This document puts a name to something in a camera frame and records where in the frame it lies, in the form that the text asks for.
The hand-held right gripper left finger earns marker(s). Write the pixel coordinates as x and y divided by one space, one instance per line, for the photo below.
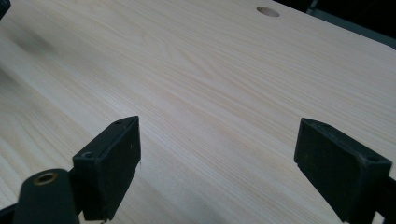
109 168

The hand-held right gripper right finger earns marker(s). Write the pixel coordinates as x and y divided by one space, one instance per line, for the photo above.
336 168

